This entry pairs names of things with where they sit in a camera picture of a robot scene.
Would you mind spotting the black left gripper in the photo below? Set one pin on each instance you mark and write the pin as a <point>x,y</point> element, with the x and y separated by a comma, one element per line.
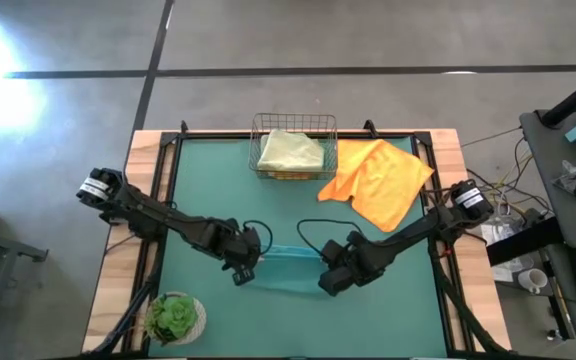
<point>240,247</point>

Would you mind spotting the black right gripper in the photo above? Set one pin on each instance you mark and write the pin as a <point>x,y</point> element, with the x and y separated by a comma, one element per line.
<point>365,257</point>

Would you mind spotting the teal microfiber towel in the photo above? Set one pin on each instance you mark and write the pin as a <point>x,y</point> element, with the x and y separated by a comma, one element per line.
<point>288,275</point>

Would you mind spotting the light green microfiber towel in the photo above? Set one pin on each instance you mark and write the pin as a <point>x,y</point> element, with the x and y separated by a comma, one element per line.
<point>290,150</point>

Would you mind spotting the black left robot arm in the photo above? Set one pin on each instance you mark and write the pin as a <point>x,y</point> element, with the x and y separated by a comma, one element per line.
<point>158,220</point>

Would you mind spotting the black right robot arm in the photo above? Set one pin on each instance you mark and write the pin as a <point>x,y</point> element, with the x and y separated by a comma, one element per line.
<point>418,230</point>

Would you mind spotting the potted green succulent plant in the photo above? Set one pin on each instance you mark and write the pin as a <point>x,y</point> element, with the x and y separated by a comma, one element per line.
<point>175,317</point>

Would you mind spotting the black desk leg bar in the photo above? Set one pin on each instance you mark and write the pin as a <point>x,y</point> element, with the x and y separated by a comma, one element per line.
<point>523,242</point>

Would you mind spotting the white mug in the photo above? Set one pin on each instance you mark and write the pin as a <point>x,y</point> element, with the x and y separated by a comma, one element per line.
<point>532,280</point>

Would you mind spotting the grey side desk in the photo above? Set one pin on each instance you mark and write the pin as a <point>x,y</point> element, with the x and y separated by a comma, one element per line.
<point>548,170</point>

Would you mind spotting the black monitor pole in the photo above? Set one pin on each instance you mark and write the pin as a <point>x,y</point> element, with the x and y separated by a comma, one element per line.
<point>573,100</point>

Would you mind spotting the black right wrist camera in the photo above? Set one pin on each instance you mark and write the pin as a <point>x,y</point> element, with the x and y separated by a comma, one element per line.
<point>337,281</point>

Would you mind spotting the black metal rig frame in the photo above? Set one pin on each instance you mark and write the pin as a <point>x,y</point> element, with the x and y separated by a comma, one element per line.
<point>203,134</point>

